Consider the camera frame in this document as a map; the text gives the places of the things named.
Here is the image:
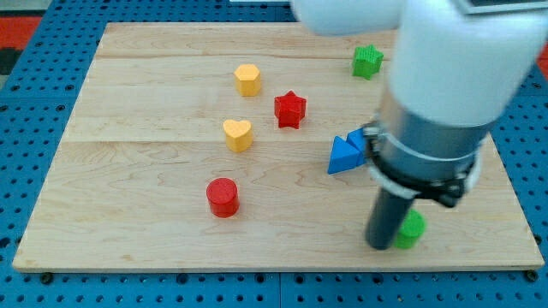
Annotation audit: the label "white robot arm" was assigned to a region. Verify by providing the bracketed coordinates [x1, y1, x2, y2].
[291, 0, 547, 209]

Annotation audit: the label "yellow heart block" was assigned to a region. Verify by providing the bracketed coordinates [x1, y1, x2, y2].
[223, 119, 253, 152]

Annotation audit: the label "wooden board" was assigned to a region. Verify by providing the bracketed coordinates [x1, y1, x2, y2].
[13, 23, 544, 273]

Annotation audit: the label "red cylinder block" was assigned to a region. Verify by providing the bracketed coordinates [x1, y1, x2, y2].
[206, 178, 240, 218]

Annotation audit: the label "green star block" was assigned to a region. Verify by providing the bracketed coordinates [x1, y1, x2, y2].
[352, 44, 384, 80]

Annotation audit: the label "blue cube block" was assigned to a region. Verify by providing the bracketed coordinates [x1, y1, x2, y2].
[346, 128, 366, 153]

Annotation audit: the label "blue triangle block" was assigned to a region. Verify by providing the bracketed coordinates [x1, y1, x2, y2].
[327, 136, 365, 175]

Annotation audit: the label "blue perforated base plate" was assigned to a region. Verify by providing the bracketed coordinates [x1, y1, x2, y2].
[1, 0, 547, 307]

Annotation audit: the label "green cylinder block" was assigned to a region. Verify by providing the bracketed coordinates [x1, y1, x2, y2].
[394, 210, 427, 249]

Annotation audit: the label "red star block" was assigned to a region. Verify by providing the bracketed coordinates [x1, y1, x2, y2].
[274, 91, 307, 129]

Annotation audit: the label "yellow hexagon block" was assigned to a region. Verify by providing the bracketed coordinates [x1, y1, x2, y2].
[234, 63, 261, 97]

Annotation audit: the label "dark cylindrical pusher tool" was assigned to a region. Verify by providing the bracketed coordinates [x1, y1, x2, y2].
[365, 188, 414, 250]

